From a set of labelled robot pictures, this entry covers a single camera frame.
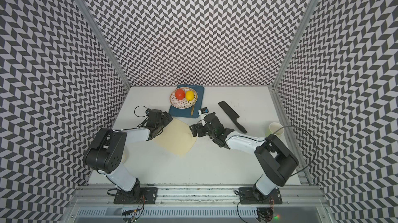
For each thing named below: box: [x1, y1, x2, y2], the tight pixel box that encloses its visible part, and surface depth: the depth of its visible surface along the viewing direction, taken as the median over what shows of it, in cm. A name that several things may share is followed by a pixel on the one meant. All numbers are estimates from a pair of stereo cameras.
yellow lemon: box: [185, 90, 195, 102], surface depth 110 cm
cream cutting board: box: [150, 117, 198, 155], surface depth 92 cm
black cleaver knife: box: [218, 100, 248, 134], surface depth 107 cm
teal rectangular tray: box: [168, 84, 205, 119], surface depth 107 cm
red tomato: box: [174, 88, 186, 101], surface depth 111 cm
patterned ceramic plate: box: [169, 87, 198, 110], surface depth 110 cm
